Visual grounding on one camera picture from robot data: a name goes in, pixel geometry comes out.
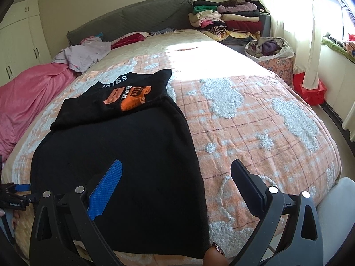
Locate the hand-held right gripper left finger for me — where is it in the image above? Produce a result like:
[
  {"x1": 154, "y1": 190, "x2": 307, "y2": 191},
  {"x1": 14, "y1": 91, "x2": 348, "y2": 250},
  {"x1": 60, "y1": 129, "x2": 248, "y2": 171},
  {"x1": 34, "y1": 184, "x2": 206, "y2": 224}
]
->
[{"x1": 29, "y1": 159, "x2": 125, "y2": 266}]

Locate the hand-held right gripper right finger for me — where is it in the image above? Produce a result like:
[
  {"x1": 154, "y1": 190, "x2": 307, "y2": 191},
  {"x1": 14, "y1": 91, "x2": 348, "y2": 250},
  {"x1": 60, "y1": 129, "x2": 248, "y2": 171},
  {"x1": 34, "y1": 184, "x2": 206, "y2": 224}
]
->
[{"x1": 230, "y1": 159, "x2": 325, "y2": 266}]

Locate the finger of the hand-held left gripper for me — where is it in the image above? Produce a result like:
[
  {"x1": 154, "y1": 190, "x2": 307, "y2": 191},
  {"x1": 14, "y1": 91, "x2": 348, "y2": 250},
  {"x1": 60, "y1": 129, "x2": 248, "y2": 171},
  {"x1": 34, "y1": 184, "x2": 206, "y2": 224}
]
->
[
  {"x1": 24, "y1": 192, "x2": 43, "y2": 203},
  {"x1": 0, "y1": 182, "x2": 30, "y2": 193}
]

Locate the black sweater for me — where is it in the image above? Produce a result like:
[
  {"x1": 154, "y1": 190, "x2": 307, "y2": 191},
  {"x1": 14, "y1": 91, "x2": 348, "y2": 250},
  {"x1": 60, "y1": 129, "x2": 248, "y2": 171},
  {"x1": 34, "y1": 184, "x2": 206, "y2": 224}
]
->
[{"x1": 31, "y1": 69, "x2": 211, "y2": 259}]

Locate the beige bag of clothes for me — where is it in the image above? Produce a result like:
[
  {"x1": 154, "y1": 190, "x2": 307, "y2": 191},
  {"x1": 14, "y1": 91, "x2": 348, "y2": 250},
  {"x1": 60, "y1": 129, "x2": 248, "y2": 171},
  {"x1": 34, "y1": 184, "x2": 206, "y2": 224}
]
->
[{"x1": 245, "y1": 37, "x2": 294, "y2": 59}]

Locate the pile of folded clothes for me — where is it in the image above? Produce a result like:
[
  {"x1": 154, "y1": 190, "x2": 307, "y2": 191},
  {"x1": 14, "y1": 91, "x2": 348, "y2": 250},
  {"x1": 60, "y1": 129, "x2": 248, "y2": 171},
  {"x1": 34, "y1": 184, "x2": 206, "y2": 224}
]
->
[{"x1": 189, "y1": 0, "x2": 271, "y2": 45}]

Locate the person's right hand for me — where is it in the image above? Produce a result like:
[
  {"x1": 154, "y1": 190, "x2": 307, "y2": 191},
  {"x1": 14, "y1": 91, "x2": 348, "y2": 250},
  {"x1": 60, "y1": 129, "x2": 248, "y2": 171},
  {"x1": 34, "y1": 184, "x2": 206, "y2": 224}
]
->
[{"x1": 203, "y1": 242, "x2": 229, "y2": 266}]

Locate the orange plaid fluffy blanket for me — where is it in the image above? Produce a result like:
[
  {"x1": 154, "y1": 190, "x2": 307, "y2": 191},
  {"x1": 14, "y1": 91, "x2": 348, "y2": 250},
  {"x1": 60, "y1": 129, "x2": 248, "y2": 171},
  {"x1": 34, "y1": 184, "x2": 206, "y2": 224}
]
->
[{"x1": 3, "y1": 29, "x2": 343, "y2": 266}]

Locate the pink quilt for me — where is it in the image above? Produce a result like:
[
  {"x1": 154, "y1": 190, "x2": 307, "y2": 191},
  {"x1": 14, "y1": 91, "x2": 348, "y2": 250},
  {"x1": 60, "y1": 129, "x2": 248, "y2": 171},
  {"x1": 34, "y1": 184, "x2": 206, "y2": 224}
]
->
[{"x1": 0, "y1": 62, "x2": 77, "y2": 156}]

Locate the white stool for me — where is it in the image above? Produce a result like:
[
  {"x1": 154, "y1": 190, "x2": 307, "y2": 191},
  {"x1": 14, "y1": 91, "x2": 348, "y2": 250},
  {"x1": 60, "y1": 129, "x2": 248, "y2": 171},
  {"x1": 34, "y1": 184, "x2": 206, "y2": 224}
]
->
[{"x1": 316, "y1": 177, "x2": 355, "y2": 266}]

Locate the red bag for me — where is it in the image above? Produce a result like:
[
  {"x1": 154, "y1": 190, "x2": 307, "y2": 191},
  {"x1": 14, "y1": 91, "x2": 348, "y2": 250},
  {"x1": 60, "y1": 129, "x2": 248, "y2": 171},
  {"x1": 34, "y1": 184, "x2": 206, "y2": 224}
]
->
[{"x1": 293, "y1": 72, "x2": 328, "y2": 106}]

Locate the cream curtain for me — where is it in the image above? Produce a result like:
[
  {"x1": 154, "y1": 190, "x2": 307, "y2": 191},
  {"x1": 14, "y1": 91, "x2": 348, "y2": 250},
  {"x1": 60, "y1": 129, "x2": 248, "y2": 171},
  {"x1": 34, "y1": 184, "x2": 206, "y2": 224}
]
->
[
  {"x1": 254, "y1": 0, "x2": 326, "y2": 88},
  {"x1": 342, "y1": 100, "x2": 355, "y2": 142}
]

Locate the pink floral box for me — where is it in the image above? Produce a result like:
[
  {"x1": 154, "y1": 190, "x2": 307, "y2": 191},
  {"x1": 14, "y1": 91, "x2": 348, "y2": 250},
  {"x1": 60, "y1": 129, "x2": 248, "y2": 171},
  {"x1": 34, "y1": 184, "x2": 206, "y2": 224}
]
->
[{"x1": 259, "y1": 55, "x2": 294, "y2": 85}]

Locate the lilac garment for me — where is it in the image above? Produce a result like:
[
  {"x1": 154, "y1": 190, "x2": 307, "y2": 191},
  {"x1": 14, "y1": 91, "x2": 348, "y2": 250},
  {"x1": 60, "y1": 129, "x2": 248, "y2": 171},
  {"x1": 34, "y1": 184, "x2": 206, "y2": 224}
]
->
[{"x1": 51, "y1": 37, "x2": 112, "y2": 74}]

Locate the white wardrobe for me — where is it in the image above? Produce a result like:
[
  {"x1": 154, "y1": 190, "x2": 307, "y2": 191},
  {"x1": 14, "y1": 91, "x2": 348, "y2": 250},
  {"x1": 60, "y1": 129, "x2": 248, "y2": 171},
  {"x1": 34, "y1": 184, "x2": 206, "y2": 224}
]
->
[{"x1": 0, "y1": 0, "x2": 52, "y2": 88}]

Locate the red garment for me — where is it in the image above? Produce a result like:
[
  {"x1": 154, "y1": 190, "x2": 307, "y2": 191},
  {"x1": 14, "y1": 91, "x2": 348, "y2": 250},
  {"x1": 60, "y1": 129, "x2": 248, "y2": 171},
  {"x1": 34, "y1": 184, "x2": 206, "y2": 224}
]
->
[{"x1": 111, "y1": 32, "x2": 150, "y2": 50}]

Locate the dark floral cloth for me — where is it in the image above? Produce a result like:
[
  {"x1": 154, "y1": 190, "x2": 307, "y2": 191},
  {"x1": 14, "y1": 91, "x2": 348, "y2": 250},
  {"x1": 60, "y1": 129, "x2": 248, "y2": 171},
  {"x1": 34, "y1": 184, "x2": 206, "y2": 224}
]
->
[{"x1": 150, "y1": 28, "x2": 177, "y2": 35}]

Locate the grey nightstand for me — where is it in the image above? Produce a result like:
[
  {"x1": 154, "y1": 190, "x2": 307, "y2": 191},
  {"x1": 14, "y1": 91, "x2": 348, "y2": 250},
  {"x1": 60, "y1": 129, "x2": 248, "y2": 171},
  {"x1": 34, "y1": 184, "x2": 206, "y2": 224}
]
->
[{"x1": 259, "y1": 12, "x2": 272, "y2": 39}]

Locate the green cloth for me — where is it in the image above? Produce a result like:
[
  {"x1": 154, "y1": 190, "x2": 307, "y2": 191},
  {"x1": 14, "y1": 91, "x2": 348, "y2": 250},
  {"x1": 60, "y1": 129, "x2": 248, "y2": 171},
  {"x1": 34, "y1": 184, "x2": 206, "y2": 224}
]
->
[{"x1": 322, "y1": 35, "x2": 348, "y2": 54}]

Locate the grey padded headboard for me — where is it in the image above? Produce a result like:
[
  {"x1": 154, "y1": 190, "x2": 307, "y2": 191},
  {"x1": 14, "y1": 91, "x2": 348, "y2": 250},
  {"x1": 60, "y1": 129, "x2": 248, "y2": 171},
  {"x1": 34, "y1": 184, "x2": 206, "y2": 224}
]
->
[{"x1": 67, "y1": 0, "x2": 194, "y2": 46}]

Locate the window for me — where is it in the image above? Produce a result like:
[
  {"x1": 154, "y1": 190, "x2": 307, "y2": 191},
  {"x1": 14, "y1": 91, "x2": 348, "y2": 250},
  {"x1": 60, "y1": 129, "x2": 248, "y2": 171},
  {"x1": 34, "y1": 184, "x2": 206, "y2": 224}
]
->
[{"x1": 319, "y1": 0, "x2": 355, "y2": 41}]

